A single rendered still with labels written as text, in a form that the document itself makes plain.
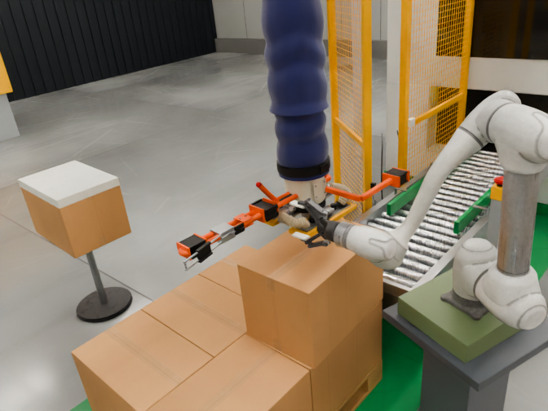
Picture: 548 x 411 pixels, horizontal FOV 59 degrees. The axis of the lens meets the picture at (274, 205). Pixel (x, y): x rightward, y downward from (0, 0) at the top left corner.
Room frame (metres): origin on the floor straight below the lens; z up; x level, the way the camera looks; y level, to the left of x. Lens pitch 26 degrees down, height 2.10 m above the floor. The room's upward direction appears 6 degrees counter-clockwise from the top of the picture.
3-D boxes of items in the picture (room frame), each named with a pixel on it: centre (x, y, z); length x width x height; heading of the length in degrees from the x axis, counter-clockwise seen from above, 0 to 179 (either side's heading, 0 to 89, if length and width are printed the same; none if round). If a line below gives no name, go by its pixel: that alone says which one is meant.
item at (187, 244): (1.50, 0.30, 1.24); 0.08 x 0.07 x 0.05; 132
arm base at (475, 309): (1.55, -0.77, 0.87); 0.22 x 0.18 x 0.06; 120
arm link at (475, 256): (1.52, -0.75, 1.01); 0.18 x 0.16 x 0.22; 12
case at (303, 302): (1.91, -0.16, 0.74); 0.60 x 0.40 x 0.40; 137
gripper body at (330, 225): (1.51, -0.19, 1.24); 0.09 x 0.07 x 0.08; 46
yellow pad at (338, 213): (1.83, -0.21, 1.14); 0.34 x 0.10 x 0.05; 132
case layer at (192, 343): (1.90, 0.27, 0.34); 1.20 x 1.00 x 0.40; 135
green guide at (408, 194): (3.44, -1.29, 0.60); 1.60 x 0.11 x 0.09; 135
